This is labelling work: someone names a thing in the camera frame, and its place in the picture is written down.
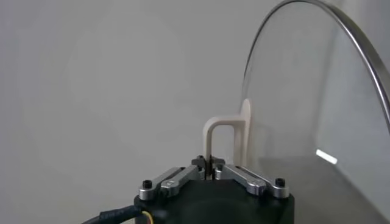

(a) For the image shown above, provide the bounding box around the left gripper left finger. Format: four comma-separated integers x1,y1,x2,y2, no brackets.
138,155,211,201

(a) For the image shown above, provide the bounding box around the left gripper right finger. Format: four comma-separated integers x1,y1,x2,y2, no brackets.
211,155,290,200

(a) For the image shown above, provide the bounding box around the glass lid with cream handle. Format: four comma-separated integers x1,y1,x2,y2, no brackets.
202,0,390,224

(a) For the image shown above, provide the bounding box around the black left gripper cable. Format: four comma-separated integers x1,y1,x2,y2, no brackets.
80,205,153,224

